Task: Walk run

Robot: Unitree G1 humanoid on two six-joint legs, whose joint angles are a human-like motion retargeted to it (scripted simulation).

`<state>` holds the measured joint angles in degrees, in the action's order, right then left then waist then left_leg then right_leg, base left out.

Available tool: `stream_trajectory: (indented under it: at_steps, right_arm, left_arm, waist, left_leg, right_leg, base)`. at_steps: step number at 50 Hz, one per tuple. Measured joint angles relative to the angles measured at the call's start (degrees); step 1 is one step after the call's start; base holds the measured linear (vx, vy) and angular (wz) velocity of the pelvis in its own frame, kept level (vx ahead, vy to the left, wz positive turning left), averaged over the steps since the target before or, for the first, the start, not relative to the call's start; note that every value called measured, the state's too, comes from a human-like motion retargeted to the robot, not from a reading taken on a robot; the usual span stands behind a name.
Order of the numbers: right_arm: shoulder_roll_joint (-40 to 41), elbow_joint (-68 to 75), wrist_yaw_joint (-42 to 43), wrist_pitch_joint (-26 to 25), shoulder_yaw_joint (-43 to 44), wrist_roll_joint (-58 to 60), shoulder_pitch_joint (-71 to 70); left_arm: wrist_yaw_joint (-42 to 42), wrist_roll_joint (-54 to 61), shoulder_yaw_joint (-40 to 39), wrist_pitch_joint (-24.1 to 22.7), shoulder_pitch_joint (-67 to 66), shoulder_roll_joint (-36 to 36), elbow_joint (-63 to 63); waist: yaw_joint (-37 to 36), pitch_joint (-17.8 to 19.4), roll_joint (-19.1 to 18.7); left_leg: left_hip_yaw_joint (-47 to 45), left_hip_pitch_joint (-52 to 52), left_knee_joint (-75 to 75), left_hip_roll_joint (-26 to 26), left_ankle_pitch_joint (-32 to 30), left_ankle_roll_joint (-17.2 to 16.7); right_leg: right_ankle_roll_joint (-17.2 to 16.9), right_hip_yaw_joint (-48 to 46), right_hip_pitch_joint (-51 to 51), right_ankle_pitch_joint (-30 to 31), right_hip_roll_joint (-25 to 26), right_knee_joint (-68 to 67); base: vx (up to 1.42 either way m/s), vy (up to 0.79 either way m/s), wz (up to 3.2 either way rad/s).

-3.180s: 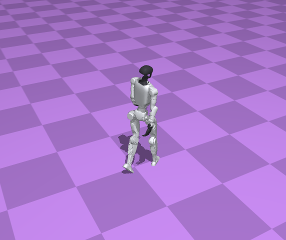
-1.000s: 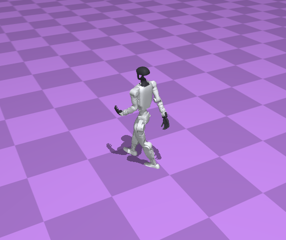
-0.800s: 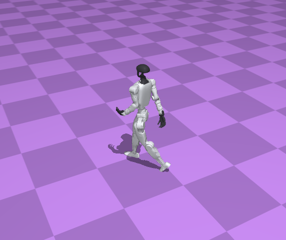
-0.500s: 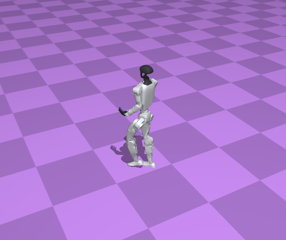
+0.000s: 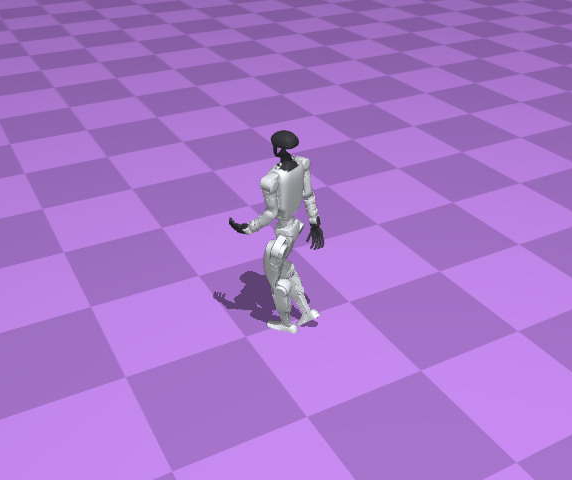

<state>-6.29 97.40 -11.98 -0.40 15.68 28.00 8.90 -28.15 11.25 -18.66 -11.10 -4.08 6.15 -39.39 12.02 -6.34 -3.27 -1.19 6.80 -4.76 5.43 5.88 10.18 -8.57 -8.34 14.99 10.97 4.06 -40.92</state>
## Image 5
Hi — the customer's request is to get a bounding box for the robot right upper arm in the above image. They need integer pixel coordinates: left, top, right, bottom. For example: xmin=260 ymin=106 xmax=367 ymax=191
xmin=294 ymin=156 xmax=312 ymax=198

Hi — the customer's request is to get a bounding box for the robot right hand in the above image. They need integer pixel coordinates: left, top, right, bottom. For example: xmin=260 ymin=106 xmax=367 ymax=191
xmin=306 ymin=216 xmax=324 ymax=250

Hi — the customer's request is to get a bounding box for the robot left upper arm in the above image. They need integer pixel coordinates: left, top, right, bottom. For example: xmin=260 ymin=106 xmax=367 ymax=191
xmin=260 ymin=173 xmax=278 ymax=220

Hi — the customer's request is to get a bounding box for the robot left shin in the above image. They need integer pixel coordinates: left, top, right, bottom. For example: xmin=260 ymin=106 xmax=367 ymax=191
xmin=271 ymin=286 xmax=292 ymax=327

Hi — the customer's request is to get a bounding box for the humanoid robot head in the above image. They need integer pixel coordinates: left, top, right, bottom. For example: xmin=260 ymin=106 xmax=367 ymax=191
xmin=271 ymin=130 xmax=299 ymax=172

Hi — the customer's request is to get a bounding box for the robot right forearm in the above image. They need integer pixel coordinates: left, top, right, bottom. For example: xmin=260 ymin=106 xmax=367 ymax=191
xmin=303 ymin=190 xmax=320 ymax=224

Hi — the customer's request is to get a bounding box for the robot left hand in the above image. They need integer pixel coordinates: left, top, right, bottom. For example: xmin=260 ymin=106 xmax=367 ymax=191
xmin=229 ymin=218 xmax=248 ymax=234

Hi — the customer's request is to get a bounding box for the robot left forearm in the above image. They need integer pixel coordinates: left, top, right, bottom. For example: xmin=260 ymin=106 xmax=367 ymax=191
xmin=242 ymin=211 xmax=274 ymax=235

